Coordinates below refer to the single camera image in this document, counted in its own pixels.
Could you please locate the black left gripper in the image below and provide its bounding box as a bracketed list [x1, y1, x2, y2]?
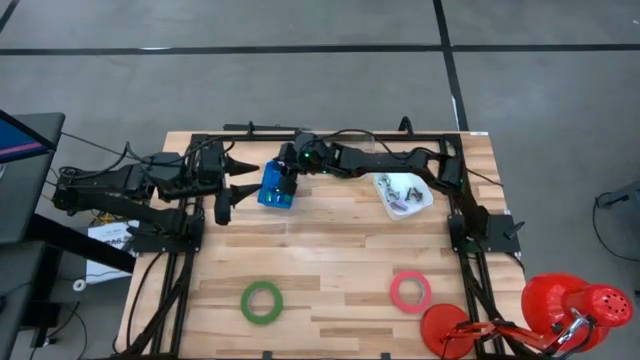
[197, 141, 264, 205]

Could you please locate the large green tape roll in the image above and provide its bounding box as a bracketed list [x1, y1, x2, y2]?
[239, 280, 285, 325]

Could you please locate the pink tape roll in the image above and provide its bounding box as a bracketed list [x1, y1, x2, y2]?
[389, 269, 433, 315]

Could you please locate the blue plastic basket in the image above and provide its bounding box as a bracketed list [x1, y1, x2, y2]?
[257, 159, 297, 210]

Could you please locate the clear plastic bin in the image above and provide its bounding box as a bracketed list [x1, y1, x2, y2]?
[297, 122, 377, 169]

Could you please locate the white plastic bin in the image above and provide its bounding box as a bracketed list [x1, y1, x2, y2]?
[372, 171, 435, 222]

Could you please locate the white paper sheet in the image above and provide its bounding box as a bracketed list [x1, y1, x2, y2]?
[85, 218, 142, 285]

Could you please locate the black monitor with blue screen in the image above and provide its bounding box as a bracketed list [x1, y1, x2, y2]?
[0, 107, 67, 166]

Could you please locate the red desk lamp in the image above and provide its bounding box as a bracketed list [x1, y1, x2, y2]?
[419, 271, 635, 360]

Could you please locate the grey chair base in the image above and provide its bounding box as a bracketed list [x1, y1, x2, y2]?
[618, 180, 640, 202]

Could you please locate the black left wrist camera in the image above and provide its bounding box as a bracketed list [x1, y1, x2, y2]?
[214, 195, 234, 227]

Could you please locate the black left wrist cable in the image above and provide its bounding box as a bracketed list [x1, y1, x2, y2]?
[122, 136, 237, 165]

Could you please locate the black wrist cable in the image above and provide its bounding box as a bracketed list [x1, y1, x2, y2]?
[122, 136, 237, 165]
[319, 128, 416, 157]

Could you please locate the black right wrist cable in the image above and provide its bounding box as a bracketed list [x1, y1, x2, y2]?
[319, 128, 416, 157]

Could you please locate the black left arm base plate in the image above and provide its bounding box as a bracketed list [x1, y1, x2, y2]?
[127, 214, 205, 255]

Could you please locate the black metal table frame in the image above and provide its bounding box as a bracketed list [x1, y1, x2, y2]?
[113, 116, 529, 360]

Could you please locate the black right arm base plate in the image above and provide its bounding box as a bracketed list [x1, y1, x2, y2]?
[448, 214, 522, 254]

